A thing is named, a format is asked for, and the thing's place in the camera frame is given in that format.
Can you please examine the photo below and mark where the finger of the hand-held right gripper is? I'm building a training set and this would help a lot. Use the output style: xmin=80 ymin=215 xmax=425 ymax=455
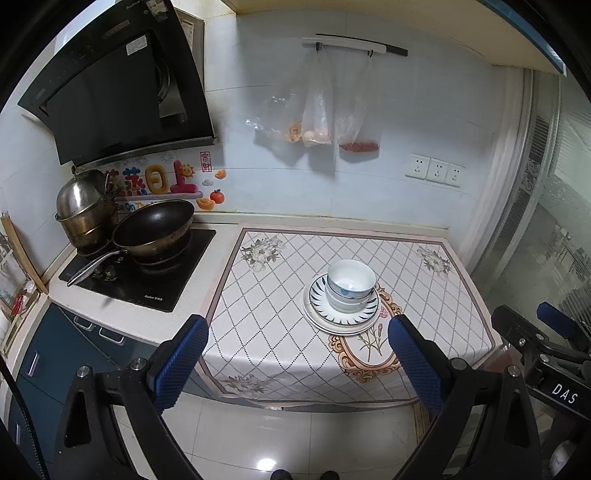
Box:
xmin=490 ymin=305 xmax=557 ymax=370
xmin=536 ymin=302 xmax=591 ymax=356

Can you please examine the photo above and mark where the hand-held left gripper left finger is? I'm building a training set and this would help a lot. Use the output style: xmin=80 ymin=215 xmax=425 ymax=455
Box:
xmin=52 ymin=314 xmax=211 ymax=480

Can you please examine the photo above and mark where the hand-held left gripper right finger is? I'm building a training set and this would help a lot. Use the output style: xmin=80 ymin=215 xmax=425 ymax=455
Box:
xmin=387 ymin=315 xmax=542 ymax=480

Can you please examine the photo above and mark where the white bowl with blue pattern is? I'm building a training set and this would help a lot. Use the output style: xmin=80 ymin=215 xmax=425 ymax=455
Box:
xmin=326 ymin=288 xmax=378 ymax=313
xmin=327 ymin=259 xmax=378 ymax=300

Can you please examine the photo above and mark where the blue leaf pattern plate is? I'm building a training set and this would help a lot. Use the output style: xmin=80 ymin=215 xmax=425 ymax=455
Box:
xmin=308 ymin=273 xmax=380 ymax=324

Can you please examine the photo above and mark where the plain white plate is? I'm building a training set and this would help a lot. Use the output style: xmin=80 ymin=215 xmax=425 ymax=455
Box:
xmin=302 ymin=277 xmax=385 ymax=336

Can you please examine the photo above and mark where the black gas stove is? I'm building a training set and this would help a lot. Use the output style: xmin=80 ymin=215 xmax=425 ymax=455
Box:
xmin=58 ymin=226 xmax=217 ymax=313

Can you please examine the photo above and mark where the glass sliding door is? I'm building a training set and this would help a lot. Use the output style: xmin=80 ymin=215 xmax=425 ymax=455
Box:
xmin=480 ymin=69 xmax=591 ymax=328

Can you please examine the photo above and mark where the floral diamond pattern tablecloth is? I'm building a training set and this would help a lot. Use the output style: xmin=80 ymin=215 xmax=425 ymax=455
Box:
xmin=198 ymin=227 xmax=504 ymax=408

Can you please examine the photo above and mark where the blue kitchen cabinet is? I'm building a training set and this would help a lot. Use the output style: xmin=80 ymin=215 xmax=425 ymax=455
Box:
xmin=8 ymin=302 xmax=160 ymax=467

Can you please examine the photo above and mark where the black wok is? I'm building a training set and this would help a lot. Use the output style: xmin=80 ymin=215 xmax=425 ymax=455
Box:
xmin=66 ymin=199 xmax=196 ymax=288

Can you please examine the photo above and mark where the stainless steel pot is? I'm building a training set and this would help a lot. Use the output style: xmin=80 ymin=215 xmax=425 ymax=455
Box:
xmin=55 ymin=167 xmax=122 ymax=252

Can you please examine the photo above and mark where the wooden cutting board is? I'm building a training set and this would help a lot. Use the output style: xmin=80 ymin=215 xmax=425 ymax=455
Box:
xmin=0 ymin=212 xmax=49 ymax=296

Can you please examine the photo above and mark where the clear plastic bag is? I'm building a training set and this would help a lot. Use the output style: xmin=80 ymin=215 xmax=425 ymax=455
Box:
xmin=302 ymin=50 xmax=335 ymax=148
xmin=245 ymin=91 xmax=309 ymax=145
xmin=336 ymin=56 xmax=381 ymax=156

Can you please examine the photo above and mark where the black range hood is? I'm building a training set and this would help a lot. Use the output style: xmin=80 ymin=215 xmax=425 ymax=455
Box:
xmin=17 ymin=0 xmax=221 ymax=167

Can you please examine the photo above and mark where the black cable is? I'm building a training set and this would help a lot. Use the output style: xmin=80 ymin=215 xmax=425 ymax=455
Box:
xmin=0 ymin=355 xmax=43 ymax=480

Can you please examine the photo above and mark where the white wall socket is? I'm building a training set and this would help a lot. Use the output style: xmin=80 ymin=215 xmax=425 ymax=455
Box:
xmin=405 ymin=153 xmax=431 ymax=180
xmin=426 ymin=158 xmax=448 ymax=184
xmin=443 ymin=162 xmax=467 ymax=188

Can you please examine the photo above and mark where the colourful wall sticker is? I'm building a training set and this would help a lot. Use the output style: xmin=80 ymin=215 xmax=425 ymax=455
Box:
xmin=102 ymin=151 xmax=228 ymax=214

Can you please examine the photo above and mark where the wall hook rail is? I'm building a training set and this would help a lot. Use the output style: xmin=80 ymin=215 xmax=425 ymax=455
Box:
xmin=302 ymin=32 xmax=410 ymax=58

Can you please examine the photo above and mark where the wooden wall cabinet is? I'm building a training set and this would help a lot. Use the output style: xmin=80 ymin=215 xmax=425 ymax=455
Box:
xmin=221 ymin=0 xmax=570 ymax=75

